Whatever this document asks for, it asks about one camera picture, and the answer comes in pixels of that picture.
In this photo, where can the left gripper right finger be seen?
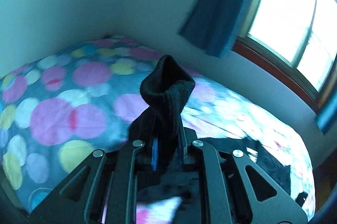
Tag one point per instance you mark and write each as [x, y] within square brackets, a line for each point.
[185, 138]

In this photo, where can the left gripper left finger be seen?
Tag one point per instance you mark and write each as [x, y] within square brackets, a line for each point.
[146, 149]

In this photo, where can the black sweatshirt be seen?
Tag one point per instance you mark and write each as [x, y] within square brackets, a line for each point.
[166, 91]

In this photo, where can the polka dot bed sheet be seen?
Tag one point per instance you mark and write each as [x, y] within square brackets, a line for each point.
[56, 111]

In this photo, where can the blue curtain left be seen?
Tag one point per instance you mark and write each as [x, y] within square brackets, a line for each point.
[214, 25]

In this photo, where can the blue curtain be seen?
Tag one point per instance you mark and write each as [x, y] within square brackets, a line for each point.
[327, 114]
[214, 25]

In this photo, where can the blue curtain right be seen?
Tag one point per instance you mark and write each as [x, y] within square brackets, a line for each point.
[327, 114]

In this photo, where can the window with brown frame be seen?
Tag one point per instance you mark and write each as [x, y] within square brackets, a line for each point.
[294, 41]

